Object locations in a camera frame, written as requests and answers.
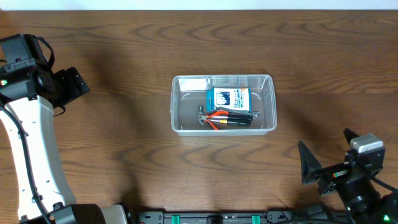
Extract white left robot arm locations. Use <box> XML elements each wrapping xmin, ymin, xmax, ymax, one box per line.
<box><xmin>1</xmin><ymin>34</ymin><xmax>131</xmax><ymax>223</ymax></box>

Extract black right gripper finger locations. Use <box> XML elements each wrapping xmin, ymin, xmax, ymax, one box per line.
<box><xmin>298</xmin><ymin>141</ymin><xmax>322</xmax><ymax>185</ymax></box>
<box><xmin>343</xmin><ymin>128</ymin><xmax>359</xmax><ymax>145</ymax></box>

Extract red handled pliers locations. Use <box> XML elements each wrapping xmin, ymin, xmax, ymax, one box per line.
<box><xmin>197</xmin><ymin>111</ymin><xmax>229</xmax><ymax>130</ymax></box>

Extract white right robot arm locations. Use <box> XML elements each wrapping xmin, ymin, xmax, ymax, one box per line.
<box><xmin>298</xmin><ymin>128</ymin><xmax>397</xmax><ymax>223</ymax></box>

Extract clear plastic container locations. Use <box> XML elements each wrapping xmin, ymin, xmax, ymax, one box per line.
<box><xmin>170</xmin><ymin>74</ymin><xmax>277</xmax><ymax>136</ymax></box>

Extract small hammer black handle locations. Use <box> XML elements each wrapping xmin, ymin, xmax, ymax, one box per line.
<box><xmin>198</xmin><ymin>106</ymin><xmax>253</xmax><ymax>126</ymax></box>

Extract black yellow screwdriver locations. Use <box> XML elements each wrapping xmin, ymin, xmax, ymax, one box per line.
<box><xmin>205</xmin><ymin>119</ymin><xmax>251</xmax><ymax>126</ymax></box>

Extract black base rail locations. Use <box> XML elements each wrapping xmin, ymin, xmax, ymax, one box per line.
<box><xmin>137</xmin><ymin>208</ymin><xmax>354</xmax><ymax>224</ymax></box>

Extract silver combination wrench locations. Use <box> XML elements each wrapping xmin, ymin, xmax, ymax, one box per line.
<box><xmin>211</xmin><ymin>106</ymin><xmax>260</xmax><ymax>117</ymax></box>

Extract blue white screwdriver box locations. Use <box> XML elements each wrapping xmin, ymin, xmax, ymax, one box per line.
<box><xmin>206</xmin><ymin>88</ymin><xmax>251</xmax><ymax>111</ymax></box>

